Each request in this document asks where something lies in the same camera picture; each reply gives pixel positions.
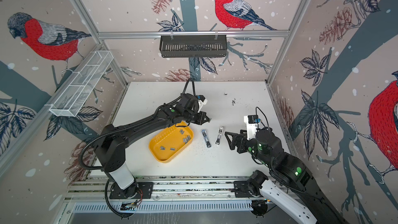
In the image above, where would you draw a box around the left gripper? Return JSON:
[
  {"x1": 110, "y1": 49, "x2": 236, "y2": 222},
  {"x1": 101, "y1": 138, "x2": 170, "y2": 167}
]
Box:
[{"x1": 182, "y1": 109, "x2": 211, "y2": 124}]

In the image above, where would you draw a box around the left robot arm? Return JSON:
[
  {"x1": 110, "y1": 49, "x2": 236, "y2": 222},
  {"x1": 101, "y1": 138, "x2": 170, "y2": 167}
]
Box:
[{"x1": 78, "y1": 79, "x2": 210, "y2": 199}]

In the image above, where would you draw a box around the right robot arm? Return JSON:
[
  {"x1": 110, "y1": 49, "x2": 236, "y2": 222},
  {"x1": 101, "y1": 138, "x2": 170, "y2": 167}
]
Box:
[{"x1": 225, "y1": 127, "x2": 347, "y2": 224}]

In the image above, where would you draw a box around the yellow plastic tray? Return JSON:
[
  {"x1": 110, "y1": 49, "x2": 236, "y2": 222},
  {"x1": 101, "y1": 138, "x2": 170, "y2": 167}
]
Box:
[{"x1": 148, "y1": 122, "x2": 194, "y2": 163}]

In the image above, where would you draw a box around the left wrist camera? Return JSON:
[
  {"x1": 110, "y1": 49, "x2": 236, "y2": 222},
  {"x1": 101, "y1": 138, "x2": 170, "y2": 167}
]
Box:
[{"x1": 197, "y1": 95, "x2": 207, "y2": 113}]

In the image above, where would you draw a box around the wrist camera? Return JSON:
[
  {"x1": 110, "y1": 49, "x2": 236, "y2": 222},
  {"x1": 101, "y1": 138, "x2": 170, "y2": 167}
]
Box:
[
  {"x1": 244, "y1": 115, "x2": 260, "y2": 140},
  {"x1": 197, "y1": 95, "x2": 207, "y2": 113}
]

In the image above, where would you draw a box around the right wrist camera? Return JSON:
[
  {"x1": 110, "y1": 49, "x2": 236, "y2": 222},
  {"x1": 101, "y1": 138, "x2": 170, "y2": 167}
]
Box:
[{"x1": 244, "y1": 115, "x2": 260, "y2": 140}]

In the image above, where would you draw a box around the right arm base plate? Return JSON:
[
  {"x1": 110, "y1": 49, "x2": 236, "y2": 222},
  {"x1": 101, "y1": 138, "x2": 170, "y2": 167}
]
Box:
[{"x1": 231, "y1": 180, "x2": 259, "y2": 198}]

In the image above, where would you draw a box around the black wall basket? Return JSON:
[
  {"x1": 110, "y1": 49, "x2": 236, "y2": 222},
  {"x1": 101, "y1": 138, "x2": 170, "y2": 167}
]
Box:
[{"x1": 159, "y1": 35, "x2": 228, "y2": 58}]

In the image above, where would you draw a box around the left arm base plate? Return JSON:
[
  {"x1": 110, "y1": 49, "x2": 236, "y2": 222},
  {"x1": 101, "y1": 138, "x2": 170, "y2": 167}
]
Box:
[{"x1": 110, "y1": 181, "x2": 154, "y2": 200}]

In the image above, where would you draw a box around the white wire mesh shelf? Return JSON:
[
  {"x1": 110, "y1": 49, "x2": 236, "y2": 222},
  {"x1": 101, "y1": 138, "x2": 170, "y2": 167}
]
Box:
[{"x1": 49, "y1": 50, "x2": 114, "y2": 117}]

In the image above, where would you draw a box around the aluminium mounting rail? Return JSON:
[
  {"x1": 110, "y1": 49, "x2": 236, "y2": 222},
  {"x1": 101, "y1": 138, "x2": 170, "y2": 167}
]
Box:
[{"x1": 65, "y1": 175, "x2": 248, "y2": 202}]

